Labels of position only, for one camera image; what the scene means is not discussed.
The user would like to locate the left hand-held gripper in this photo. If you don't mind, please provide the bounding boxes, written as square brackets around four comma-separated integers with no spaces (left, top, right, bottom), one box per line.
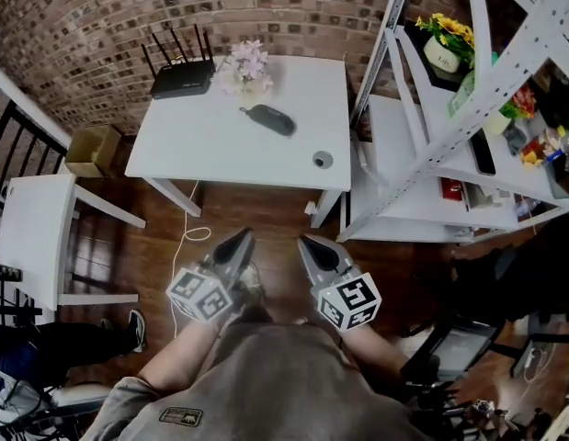
[166,227,256,324]

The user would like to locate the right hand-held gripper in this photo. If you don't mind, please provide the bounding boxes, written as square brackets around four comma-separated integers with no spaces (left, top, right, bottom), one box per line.
[296,235,382,333]

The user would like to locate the black glasses case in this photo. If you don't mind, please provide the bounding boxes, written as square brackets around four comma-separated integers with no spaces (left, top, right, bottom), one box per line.
[239,103,298,138]

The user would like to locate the person's left forearm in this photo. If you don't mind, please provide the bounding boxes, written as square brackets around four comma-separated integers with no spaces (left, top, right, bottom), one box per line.
[136,319,226,392]

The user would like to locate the person's right forearm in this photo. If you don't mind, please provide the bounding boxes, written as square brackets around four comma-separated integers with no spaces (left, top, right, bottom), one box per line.
[341,323,409,377]

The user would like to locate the white table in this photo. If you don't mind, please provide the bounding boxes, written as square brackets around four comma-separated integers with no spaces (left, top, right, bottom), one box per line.
[124,54,353,229]

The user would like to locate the white metal shelf rack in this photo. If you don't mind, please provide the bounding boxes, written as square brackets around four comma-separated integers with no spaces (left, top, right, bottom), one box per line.
[336,0,569,245]

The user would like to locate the person's brown shirt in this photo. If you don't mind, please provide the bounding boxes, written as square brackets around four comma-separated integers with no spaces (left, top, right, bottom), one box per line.
[79,308,432,441]

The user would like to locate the red box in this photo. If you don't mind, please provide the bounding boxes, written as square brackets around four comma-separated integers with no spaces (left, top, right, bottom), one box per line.
[439,176,464,200]

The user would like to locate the black office chair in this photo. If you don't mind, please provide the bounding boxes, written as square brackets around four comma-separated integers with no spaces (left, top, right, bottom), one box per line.
[401,227,569,394]

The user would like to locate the cardboard box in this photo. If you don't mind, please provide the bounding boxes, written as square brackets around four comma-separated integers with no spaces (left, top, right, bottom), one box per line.
[64,124,124,179]

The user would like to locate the black router with antennas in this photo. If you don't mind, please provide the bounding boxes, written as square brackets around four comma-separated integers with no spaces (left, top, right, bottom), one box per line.
[140,23,218,100]

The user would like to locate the pink flower bouquet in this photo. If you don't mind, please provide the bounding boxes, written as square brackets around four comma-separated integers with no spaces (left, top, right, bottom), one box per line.
[218,39,275,96]

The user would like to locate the white chair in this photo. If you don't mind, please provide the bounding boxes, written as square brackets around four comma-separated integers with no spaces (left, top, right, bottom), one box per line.
[0,172,147,312]

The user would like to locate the green packet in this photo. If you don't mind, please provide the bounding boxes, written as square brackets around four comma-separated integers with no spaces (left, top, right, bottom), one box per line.
[447,69,477,119]

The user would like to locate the small white cup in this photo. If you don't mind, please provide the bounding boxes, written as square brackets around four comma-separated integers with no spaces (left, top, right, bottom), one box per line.
[484,110,513,136]

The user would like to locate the grey figurine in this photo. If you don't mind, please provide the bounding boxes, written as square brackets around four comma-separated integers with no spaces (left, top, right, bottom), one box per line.
[502,121,529,156]

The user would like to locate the sunflowers in white pot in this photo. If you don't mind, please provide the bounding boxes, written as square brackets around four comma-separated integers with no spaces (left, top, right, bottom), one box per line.
[415,12,477,75]

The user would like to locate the grey swivel chair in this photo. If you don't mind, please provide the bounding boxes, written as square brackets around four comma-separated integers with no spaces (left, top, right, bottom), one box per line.
[0,365,113,441]

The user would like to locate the pile of colourful toys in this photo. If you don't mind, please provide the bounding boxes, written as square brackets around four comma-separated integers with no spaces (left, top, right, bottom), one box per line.
[520,126,569,169]

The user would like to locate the black metal railing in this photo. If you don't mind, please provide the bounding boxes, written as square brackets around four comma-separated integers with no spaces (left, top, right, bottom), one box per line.
[0,101,69,247]

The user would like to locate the red flower plant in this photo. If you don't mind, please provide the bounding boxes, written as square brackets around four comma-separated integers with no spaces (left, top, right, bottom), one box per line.
[499,83,538,121]

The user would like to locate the white cable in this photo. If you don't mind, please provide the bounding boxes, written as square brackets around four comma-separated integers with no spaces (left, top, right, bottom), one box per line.
[170,179,212,339]

